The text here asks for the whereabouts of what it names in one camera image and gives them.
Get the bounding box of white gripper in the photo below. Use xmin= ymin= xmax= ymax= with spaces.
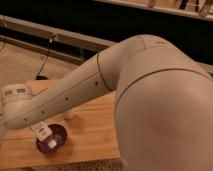
xmin=1 ymin=84 xmax=33 ymax=115

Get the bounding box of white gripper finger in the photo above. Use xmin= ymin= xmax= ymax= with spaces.
xmin=63 ymin=111 xmax=74 ymax=120

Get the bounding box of white lotion bottle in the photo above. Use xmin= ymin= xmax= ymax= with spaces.
xmin=31 ymin=121 xmax=57 ymax=149

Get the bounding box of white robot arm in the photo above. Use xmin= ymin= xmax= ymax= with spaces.
xmin=0 ymin=35 xmax=213 ymax=171

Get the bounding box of dark purple ceramic bowl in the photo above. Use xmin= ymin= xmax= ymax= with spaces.
xmin=36 ymin=124 xmax=67 ymax=155

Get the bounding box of wooden low table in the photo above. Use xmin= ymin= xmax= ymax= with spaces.
xmin=0 ymin=78 xmax=122 ymax=170

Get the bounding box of black power cable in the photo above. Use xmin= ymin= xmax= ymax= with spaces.
xmin=35 ymin=34 xmax=56 ymax=81

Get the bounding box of long wall rail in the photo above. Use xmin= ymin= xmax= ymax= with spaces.
xmin=0 ymin=15 xmax=114 ymax=62

